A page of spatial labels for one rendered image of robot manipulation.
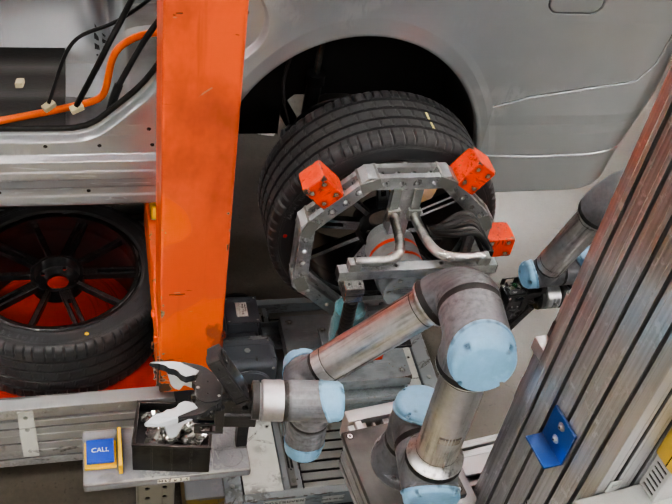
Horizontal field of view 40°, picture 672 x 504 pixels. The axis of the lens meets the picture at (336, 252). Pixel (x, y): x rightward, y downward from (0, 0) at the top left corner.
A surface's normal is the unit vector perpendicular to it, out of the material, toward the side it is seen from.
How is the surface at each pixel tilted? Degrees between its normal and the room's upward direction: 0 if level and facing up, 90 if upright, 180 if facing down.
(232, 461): 0
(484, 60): 90
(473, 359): 83
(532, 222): 0
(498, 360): 83
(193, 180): 90
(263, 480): 0
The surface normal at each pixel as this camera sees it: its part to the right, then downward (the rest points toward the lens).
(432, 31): 0.21, 0.69
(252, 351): 0.14, -0.72
